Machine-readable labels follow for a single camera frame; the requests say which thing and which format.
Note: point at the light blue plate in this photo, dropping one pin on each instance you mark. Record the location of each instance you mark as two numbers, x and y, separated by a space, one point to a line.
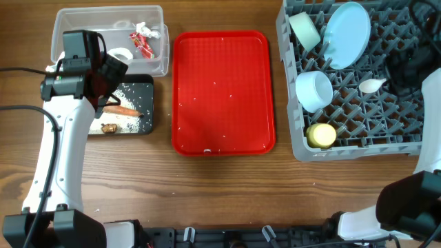
347 35

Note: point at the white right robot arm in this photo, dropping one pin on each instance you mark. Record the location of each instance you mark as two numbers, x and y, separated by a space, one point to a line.
408 208

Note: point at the white rice pile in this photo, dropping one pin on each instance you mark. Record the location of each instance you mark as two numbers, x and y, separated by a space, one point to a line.
131 117

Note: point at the grey-blue dishwasher rack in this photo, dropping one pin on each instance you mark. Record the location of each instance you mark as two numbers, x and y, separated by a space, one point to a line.
366 124

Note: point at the clear plastic bin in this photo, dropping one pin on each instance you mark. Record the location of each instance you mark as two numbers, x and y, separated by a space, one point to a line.
116 23

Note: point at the brown food scrap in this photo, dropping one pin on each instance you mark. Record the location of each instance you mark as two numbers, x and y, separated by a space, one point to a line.
109 128

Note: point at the white plastic spoon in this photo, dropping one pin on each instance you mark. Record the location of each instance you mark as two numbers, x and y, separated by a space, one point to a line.
371 85

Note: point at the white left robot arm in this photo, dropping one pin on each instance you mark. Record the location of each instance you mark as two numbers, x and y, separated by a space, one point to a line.
77 92

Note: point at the light blue bowl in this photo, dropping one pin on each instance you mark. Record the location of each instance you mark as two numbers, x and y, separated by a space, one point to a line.
314 90

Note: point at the yellow cup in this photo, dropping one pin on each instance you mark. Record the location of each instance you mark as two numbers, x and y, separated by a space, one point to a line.
321 135

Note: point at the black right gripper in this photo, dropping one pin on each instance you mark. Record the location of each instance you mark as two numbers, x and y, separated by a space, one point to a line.
391 61

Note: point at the black tray bin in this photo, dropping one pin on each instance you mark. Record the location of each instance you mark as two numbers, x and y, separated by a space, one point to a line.
144 100

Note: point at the pale green bowl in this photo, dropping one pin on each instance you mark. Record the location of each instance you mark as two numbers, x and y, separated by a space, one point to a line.
305 30

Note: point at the red plastic tray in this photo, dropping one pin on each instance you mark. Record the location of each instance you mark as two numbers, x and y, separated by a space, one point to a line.
222 99

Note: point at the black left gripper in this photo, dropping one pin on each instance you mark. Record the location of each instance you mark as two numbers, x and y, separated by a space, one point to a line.
115 69

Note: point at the white tissue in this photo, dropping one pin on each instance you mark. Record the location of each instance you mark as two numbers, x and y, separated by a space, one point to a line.
144 31

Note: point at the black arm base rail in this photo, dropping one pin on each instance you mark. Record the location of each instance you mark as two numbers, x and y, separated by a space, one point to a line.
223 238

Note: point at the red snack wrapper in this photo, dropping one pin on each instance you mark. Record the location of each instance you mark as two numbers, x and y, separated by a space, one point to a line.
142 45

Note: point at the orange carrot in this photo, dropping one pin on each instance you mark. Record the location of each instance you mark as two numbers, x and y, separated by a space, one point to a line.
117 109

